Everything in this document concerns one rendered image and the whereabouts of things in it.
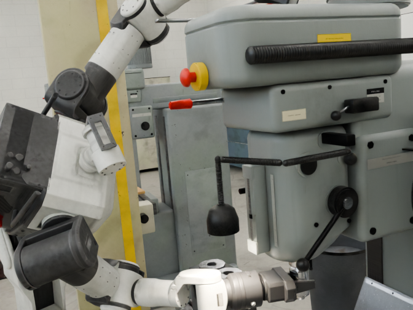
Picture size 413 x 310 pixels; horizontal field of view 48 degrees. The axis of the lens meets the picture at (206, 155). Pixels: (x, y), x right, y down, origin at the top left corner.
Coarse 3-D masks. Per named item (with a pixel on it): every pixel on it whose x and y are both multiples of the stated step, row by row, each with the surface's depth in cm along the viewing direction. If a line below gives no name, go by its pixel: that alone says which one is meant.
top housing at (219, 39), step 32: (192, 32) 102; (224, 32) 90; (256, 32) 90; (288, 32) 93; (320, 32) 96; (352, 32) 100; (384, 32) 103; (224, 64) 92; (288, 64) 94; (320, 64) 97; (352, 64) 101; (384, 64) 104
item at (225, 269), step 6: (198, 264) 162; (204, 264) 159; (210, 264) 160; (216, 264) 159; (222, 264) 157; (228, 264) 160; (222, 270) 153; (228, 270) 152; (234, 270) 152; (240, 270) 151; (222, 276) 148; (192, 288) 161; (192, 294) 161; (192, 300) 162; (192, 306) 163
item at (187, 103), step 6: (174, 102) 108; (180, 102) 108; (186, 102) 109; (192, 102) 110; (198, 102) 111; (204, 102) 111; (210, 102) 112; (216, 102) 113; (222, 102) 114; (174, 108) 108; (180, 108) 109; (186, 108) 110
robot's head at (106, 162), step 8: (88, 128) 104; (96, 128) 105; (88, 136) 105; (104, 136) 104; (96, 144) 104; (104, 144) 103; (88, 152) 107; (96, 152) 103; (104, 152) 102; (112, 152) 103; (120, 152) 105; (88, 160) 107; (96, 160) 103; (104, 160) 102; (112, 160) 102; (120, 160) 103; (88, 168) 107; (96, 168) 104; (104, 168) 102; (112, 168) 104; (120, 168) 107
